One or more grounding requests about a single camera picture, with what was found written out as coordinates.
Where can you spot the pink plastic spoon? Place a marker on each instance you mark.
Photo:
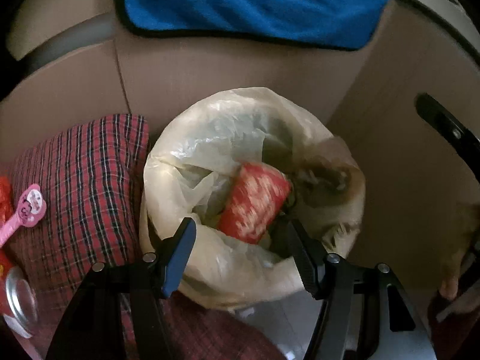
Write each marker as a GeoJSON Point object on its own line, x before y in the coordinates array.
{"type": "Point", "coordinates": [31, 208]}

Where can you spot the red herbal tea can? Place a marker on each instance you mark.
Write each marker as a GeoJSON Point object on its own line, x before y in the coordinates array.
{"type": "Point", "coordinates": [18, 302]}

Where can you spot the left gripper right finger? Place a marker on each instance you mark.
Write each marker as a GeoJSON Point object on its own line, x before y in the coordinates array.
{"type": "Point", "coordinates": [316, 267]}

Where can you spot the red plaid tablecloth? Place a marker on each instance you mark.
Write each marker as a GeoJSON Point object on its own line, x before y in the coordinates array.
{"type": "Point", "coordinates": [92, 179]}

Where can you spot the yellowish plastic bin liner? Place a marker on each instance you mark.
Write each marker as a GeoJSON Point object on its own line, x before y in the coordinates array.
{"type": "Point", "coordinates": [242, 163]}

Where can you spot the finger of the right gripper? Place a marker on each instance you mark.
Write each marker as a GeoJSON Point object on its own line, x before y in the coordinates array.
{"type": "Point", "coordinates": [460, 138]}

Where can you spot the right hand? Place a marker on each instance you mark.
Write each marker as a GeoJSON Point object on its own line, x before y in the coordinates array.
{"type": "Point", "coordinates": [460, 259]}

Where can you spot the blue microfiber towel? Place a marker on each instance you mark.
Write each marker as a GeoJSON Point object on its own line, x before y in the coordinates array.
{"type": "Point", "coordinates": [325, 24]}

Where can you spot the red plastic bag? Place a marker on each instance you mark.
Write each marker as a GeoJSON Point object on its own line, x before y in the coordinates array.
{"type": "Point", "coordinates": [6, 207]}

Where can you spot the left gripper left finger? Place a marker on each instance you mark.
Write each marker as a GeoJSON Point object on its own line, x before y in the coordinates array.
{"type": "Point", "coordinates": [168, 261]}

